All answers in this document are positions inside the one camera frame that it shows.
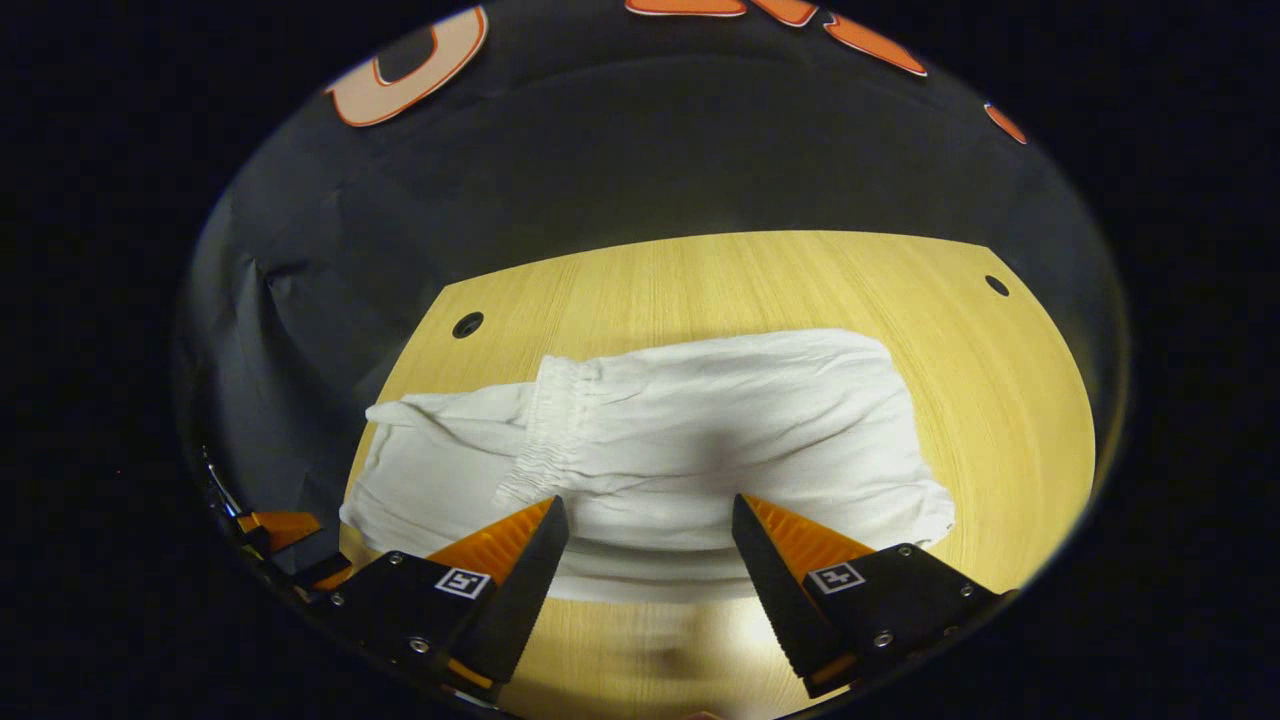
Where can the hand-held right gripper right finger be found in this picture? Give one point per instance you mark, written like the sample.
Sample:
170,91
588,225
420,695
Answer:
775,590

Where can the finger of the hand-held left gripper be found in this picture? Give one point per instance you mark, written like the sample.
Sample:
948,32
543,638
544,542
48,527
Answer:
285,528
333,578

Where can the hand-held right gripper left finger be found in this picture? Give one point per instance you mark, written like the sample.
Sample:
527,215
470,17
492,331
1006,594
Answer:
520,590

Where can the black backdrop cloth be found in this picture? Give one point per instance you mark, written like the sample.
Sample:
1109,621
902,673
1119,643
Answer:
600,150

